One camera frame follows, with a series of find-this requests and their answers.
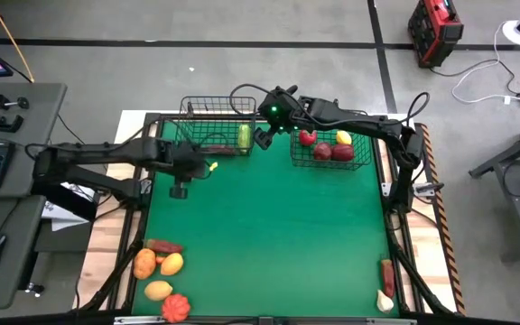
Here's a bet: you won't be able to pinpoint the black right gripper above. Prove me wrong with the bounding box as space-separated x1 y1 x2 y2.
253 84 304 152

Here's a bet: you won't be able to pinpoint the white papers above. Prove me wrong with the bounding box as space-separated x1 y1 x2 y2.
41 180 101 233

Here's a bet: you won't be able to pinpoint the orange yellow mango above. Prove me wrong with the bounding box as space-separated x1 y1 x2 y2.
159 252 184 277

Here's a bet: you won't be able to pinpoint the black wire basket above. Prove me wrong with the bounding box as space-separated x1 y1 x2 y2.
176 95 258 158
289 117 373 172

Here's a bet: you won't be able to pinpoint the green cucumber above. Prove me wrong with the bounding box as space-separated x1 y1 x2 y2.
237 124 253 151

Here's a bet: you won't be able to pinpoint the red bell pepper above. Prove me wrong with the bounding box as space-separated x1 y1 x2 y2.
330 143 356 163

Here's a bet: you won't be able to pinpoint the yellow hanging cord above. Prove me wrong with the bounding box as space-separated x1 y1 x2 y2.
0 0 35 84

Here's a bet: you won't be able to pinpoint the orange pumpkin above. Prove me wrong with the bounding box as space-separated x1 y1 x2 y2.
161 292 192 323

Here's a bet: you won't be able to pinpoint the long dark red vegetable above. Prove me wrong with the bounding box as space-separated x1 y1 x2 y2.
199 143 238 157

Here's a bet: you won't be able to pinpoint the red black power box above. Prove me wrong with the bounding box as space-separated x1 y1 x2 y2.
406 0 465 70

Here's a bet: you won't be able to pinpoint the dull yellow lemon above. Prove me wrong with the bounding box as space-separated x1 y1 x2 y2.
143 280 174 302

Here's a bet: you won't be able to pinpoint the white floor cable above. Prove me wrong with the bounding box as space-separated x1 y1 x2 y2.
450 22 520 106

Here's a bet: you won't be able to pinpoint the grey desk top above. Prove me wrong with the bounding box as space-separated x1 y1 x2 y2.
0 82 69 200
0 195 48 311

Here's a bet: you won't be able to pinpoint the red chili pepper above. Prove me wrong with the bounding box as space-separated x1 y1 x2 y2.
379 257 396 300

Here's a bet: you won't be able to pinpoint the black floor cable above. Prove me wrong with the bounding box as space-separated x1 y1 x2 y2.
427 57 520 100

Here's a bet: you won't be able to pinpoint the black orange striped strip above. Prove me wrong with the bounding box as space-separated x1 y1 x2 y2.
415 122 467 315

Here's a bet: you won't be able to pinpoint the dark red round fruit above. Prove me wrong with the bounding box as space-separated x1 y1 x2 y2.
313 142 333 162

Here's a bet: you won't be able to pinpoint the white garlic bulb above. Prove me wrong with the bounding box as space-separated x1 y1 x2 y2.
376 289 395 314

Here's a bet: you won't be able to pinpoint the green table mat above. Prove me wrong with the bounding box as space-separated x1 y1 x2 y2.
131 120 400 317

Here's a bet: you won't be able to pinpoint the reddish brown sweet potato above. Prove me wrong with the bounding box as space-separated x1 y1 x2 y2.
144 238 184 255

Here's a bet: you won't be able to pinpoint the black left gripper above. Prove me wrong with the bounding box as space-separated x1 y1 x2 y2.
164 143 218 200

